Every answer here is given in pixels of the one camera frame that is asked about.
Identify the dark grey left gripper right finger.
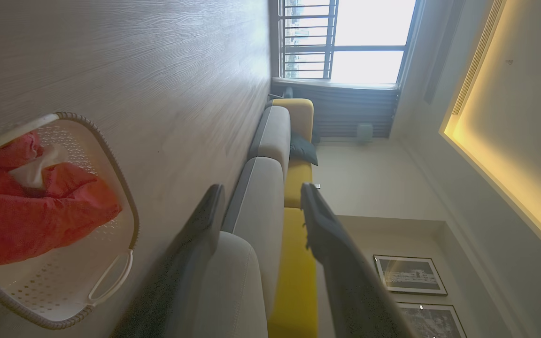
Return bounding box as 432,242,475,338
300,183,417,338

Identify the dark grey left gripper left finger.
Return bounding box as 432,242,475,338
111,184,225,338

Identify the red printed garment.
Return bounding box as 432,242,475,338
0,131,123,272

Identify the black framed monochrome picture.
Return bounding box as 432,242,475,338
396,302,467,338
373,255,448,296

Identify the dark grey throw pillow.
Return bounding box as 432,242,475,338
290,131,319,166

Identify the white perforated laundry basket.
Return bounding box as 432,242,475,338
0,112,140,330

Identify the large bright window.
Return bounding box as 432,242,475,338
278,0,417,88

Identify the dark metal window railing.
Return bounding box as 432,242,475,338
280,0,340,80

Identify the linear ceiling air vent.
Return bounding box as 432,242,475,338
451,0,507,116

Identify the dark slatted wall panel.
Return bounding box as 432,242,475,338
272,79,401,139

